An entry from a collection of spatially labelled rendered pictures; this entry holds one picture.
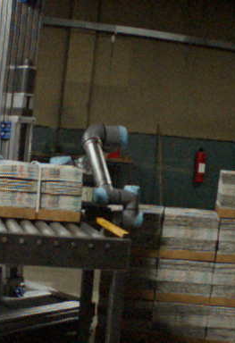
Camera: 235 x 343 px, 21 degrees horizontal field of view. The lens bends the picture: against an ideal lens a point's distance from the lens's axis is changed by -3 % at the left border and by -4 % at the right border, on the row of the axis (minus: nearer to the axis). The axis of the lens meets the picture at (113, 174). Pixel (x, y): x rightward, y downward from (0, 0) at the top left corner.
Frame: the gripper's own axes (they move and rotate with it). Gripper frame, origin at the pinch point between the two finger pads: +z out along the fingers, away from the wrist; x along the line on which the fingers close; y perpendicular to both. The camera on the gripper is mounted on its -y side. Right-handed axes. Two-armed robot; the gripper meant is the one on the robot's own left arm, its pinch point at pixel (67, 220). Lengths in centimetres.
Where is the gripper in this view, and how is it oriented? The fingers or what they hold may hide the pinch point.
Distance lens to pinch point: 300.9
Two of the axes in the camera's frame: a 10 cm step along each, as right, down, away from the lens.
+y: 0.9, -9.9, -0.5
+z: -9.6, -0.7, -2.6
